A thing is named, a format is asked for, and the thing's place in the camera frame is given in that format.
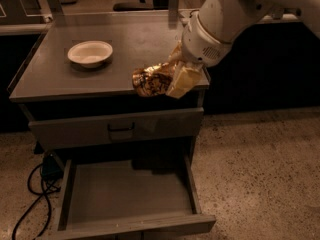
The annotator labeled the crushed orange can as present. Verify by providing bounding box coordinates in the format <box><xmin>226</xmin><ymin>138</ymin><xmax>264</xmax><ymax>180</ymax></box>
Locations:
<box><xmin>132</xmin><ymin>63</ymin><xmax>174</xmax><ymax>97</ymax></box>

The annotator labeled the white bowl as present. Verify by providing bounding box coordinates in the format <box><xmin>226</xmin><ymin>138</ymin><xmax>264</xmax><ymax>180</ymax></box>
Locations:
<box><xmin>67</xmin><ymin>41</ymin><xmax>113</xmax><ymax>69</ymax></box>

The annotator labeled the grey drawer cabinet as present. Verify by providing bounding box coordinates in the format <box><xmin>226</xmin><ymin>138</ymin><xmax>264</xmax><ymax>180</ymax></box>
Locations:
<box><xmin>7</xmin><ymin>10</ymin><xmax>211</xmax><ymax>240</ymax></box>

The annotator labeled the black drawer handle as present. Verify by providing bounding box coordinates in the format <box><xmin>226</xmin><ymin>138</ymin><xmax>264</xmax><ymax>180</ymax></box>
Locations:
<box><xmin>107</xmin><ymin>122</ymin><xmax>135</xmax><ymax>132</ymax></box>

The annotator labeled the grey open middle drawer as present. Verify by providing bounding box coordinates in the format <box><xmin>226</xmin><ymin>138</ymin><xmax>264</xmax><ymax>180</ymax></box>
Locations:
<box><xmin>37</xmin><ymin>155</ymin><xmax>216</xmax><ymax>240</ymax></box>

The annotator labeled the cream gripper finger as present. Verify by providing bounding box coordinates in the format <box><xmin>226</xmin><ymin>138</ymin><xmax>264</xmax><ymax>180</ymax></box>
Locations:
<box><xmin>166</xmin><ymin>61</ymin><xmax>203</xmax><ymax>99</ymax></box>
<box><xmin>168</xmin><ymin>42</ymin><xmax>182</xmax><ymax>63</ymax></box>

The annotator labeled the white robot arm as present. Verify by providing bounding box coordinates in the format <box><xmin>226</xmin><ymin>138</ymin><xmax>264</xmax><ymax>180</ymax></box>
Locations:
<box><xmin>166</xmin><ymin>0</ymin><xmax>320</xmax><ymax>99</ymax></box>

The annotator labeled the grey top drawer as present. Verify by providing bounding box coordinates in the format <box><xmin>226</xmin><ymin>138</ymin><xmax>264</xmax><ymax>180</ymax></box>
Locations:
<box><xmin>29</xmin><ymin>108</ymin><xmax>203</xmax><ymax>150</ymax></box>

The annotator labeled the black floor cable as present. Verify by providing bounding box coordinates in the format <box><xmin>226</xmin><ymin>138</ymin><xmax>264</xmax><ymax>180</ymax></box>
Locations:
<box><xmin>11</xmin><ymin>163</ymin><xmax>62</xmax><ymax>240</ymax></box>

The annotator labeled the blue power box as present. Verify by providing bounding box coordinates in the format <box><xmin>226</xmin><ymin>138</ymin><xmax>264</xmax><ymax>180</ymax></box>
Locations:
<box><xmin>40</xmin><ymin>154</ymin><xmax>64</xmax><ymax>180</ymax></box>

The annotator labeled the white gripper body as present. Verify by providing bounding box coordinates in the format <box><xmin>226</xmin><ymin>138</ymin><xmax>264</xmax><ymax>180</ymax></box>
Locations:
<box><xmin>181</xmin><ymin>12</ymin><xmax>232</xmax><ymax>67</ymax></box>

